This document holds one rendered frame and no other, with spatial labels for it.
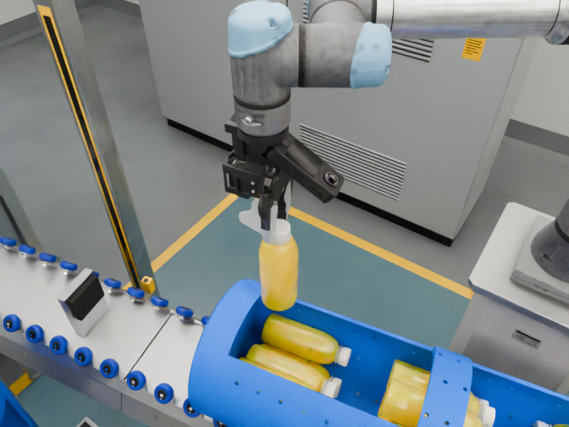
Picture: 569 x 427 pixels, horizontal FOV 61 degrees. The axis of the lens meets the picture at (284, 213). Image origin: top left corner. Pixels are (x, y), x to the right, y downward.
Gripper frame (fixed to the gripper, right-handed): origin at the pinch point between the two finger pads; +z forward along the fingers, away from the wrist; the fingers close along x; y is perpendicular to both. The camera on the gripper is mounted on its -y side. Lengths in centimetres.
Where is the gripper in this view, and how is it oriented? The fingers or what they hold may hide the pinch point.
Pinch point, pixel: (278, 230)
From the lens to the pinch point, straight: 79.9
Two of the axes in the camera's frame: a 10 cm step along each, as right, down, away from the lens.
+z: 0.0, 7.2, 7.0
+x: -4.0, 6.4, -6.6
